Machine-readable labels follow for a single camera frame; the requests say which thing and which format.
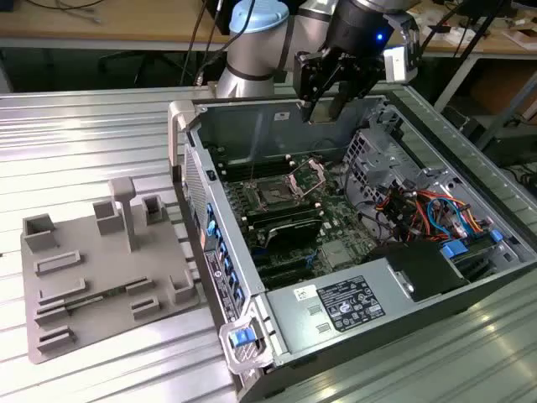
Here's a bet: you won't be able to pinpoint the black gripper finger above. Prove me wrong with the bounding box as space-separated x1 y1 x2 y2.
293 52 336 123
331 55 385 118

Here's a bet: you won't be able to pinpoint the silver CPU plate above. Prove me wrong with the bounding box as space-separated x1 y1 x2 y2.
308 100 340 125

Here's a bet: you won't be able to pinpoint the thin wire locking lever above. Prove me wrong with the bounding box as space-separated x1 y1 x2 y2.
249 120 262 186

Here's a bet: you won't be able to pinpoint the black RAM slot bank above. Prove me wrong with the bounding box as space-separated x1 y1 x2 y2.
244 200 323 230
216 153 290 182

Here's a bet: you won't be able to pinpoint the small white box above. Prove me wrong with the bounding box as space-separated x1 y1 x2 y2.
425 24 462 45

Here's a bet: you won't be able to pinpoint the silver perforated disk bay cage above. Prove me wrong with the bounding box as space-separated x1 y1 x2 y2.
342 104 448 202

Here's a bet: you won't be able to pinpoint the green motherboard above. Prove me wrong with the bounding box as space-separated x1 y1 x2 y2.
208 142 381 291

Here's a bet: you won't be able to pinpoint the brown cardboard box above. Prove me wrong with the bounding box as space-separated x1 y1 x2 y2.
469 62 537 121

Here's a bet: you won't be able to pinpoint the black graphics card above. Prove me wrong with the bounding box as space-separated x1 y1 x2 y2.
263 216 325 254

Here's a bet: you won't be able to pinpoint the flat cardboard piece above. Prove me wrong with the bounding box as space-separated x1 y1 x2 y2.
503 28 537 51

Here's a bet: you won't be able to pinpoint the silver chipset heat sink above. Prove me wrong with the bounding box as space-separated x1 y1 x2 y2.
321 241 352 270

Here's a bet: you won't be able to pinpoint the black box on floor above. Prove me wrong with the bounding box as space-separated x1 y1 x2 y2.
482 121 537 169

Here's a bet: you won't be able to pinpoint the wooden desk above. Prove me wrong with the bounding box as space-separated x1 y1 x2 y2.
0 0 537 58

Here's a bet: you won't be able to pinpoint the black plastic shroud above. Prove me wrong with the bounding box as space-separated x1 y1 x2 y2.
362 242 470 304

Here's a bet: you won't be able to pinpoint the black expansion slots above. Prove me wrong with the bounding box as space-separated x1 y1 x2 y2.
253 250 314 291

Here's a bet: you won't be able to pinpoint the blue card retention tabs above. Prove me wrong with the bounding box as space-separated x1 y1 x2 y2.
204 203 245 304

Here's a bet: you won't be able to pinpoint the open grey PC case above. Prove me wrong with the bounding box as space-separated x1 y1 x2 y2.
166 86 537 403

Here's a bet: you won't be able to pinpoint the grey power supply unit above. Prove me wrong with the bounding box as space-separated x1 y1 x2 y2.
264 256 414 354

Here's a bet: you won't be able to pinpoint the blue case latch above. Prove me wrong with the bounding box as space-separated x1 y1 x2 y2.
229 329 257 349

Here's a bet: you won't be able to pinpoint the grey parts rack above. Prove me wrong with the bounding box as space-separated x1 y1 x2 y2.
19 175 203 365

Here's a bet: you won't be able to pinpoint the green RAM stick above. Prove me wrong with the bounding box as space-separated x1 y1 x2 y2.
65 285 129 312

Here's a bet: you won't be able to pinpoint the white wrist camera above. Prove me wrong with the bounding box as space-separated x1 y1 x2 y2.
383 44 411 84

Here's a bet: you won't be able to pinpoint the red orange wire bundle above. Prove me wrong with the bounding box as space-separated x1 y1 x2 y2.
374 187 437 241

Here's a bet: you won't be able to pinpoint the blue data wire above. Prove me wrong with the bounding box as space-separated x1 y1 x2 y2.
425 196 471 241

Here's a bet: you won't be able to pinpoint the blue disk carrier handle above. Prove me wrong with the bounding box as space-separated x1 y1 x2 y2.
440 238 472 260

